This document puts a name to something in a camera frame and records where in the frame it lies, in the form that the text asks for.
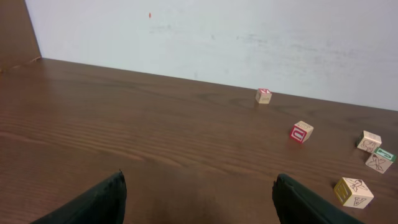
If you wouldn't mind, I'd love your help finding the red V letter block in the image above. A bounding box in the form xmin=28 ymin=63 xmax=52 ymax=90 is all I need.
xmin=256 ymin=88 xmax=272 ymax=104

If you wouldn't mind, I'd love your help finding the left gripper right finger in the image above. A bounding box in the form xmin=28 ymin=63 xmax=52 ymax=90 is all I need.
xmin=272 ymin=174 xmax=362 ymax=224

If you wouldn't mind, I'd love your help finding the red U side block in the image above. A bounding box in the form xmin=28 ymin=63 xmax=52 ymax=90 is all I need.
xmin=290 ymin=121 xmax=314 ymax=144

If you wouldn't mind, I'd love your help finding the plain wooden picture block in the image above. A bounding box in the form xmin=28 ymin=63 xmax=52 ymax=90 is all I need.
xmin=356 ymin=131 xmax=382 ymax=153

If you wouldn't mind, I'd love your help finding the green J letter block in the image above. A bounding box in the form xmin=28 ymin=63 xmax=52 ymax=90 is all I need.
xmin=365 ymin=147 xmax=397 ymax=174

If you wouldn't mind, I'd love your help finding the white airplane picture block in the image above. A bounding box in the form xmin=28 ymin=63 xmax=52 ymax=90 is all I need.
xmin=333 ymin=177 xmax=374 ymax=209

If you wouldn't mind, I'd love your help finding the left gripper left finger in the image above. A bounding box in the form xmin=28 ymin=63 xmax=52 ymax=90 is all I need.
xmin=33 ymin=171 xmax=127 ymax=224

